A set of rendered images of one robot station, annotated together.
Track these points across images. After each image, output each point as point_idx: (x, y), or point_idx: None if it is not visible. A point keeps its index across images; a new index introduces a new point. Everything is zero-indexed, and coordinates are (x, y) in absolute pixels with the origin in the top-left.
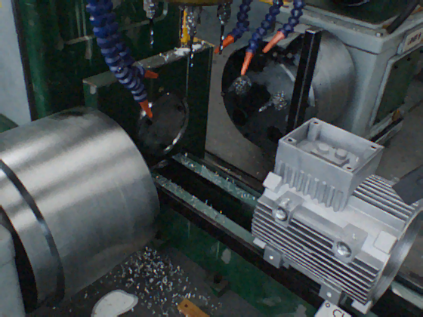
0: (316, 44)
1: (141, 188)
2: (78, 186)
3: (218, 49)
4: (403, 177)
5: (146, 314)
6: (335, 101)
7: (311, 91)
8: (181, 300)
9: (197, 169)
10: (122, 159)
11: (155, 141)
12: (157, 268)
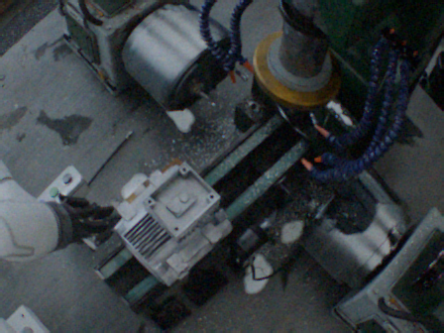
0: (281, 192)
1: (162, 84)
2: (148, 52)
3: (316, 127)
4: (110, 207)
5: (172, 138)
6: (323, 262)
7: (308, 227)
8: (182, 161)
9: (285, 159)
10: (169, 66)
11: (287, 113)
12: (213, 145)
